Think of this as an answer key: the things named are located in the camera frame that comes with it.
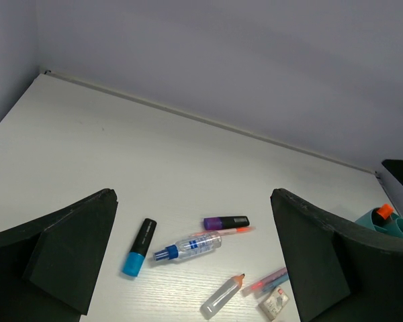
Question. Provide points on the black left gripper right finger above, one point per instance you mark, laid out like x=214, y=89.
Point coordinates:
x=339, y=270

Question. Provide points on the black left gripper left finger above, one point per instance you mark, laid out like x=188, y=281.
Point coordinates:
x=49, y=266

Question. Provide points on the orange capped black highlighter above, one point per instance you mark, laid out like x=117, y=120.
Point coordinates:
x=385, y=212

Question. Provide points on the blue capped black highlighter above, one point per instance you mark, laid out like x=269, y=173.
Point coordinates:
x=139, y=248

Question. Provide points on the pink orange thin pen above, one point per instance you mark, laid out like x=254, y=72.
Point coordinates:
x=231, y=231

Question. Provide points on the purple capped black highlighter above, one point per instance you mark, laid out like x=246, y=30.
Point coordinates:
x=227, y=222

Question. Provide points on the blue thin pen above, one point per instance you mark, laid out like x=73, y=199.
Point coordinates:
x=274, y=284

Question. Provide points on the teal round pen holder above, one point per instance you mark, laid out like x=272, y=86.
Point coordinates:
x=393, y=226

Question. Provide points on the white eraser box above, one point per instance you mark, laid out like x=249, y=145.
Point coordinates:
x=272, y=305

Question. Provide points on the clear uncapped orange highlighter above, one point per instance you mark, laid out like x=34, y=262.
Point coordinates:
x=216, y=301

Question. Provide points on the clear spray bottle blue cap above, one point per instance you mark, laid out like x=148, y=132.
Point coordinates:
x=192, y=246

